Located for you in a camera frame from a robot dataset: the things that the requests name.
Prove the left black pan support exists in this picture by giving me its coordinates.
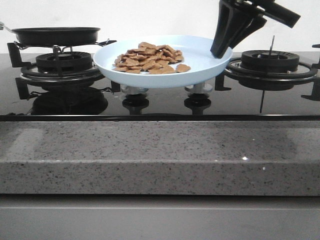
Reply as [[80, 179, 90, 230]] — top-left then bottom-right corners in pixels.
[[6, 39, 121, 87]]

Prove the black gas burner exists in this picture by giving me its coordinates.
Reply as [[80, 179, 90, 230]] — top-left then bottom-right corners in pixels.
[[240, 50, 300, 73], [35, 51, 93, 73]]

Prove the left black gas burner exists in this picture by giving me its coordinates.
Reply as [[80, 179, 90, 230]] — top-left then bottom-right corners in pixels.
[[35, 51, 93, 73]]

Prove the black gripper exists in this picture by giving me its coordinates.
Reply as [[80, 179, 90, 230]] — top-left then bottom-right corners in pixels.
[[210, 0, 301, 59]]

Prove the light blue plate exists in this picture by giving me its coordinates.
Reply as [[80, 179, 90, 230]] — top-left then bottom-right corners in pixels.
[[93, 35, 233, 89]]

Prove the grey cabinet drawer front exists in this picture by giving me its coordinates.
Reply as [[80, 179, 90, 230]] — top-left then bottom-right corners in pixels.
[[0, 195, 320, 240]]

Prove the right black gas burner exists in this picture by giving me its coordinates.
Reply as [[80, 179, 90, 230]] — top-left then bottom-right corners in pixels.
[[240, 50, 300, 73]]

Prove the silver stove knob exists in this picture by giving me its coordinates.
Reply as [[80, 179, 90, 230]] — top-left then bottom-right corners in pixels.
[[121, 85, 149, 95], [184, 82, 213, 94]]

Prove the black glass cooktop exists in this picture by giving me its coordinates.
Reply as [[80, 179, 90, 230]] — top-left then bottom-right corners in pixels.
[[0, 52, 320, 122]]

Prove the wire pan trivet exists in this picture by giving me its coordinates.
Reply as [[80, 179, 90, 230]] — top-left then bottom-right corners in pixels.
[[7, 38, 117, 52]]

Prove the right black pan support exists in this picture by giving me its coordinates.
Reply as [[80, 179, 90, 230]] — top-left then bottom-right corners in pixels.
[[223, 37, 320, 86]]

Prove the black frying pan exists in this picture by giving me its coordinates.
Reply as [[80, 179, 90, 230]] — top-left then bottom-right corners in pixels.
[[0, 22, 101, 47]]

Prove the right silver stove knob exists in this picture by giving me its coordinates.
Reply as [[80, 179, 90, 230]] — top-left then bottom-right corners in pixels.
[[184, 82, 213, 94]]

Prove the pile of brown meat pieces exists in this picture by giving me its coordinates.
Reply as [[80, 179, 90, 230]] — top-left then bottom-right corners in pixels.
[[113, 42, 191, 75]]

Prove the black pan support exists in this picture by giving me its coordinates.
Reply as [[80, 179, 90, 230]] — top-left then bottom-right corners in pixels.
[[6, 39, 121, 87], [223, 37, 320, 86]]

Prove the left silver stove knob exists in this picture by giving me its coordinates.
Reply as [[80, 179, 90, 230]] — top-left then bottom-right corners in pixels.
[[121, 85, 149, 95]]

